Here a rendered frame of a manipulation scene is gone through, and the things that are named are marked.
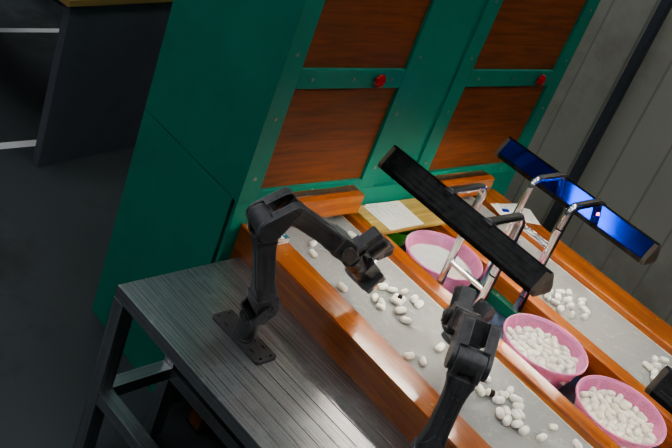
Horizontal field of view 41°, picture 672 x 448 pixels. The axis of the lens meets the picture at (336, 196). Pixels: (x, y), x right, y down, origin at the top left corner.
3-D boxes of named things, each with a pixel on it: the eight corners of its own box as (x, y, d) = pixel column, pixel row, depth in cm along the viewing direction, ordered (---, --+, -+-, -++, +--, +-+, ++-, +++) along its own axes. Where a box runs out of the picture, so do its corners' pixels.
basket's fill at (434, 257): (434, 303, 281) (441, 288, 278) (388, 260, 293) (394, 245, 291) (479, 291, 296) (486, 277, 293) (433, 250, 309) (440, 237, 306)
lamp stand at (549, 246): (513, 325, 286) (576, 208, 266) (469, 286, 298) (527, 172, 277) (547, 314, 299) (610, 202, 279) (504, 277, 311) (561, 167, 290)
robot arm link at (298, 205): (349, 230, 237) (275, 178, 217) (364, 251, 231) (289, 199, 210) (317, 263, 239) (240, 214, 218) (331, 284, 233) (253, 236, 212)
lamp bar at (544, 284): (532, 298, 229) (544, 275, 226) (376, 166, 265) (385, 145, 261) (550, 293, 234) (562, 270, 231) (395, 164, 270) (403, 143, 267)
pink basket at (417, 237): (471, 314, 284) (484, 290, 279) (392, 285, 283) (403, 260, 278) (471, 270, 307) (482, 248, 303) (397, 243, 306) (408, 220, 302)
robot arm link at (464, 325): (448, 300, 222) (466, 315, 192) (482, 313, 222) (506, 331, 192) (430, 346, 222) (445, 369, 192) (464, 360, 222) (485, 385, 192)
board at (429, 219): (380, 235, 288) (381, 232, 287) (350, 209, 296) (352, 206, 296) (446, 224, 310) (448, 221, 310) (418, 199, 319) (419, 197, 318)
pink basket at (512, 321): (561, 413, 255) (576, 388, 250) (478, 362, 262) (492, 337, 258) (583, 371, 277) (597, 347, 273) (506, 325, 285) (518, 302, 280)
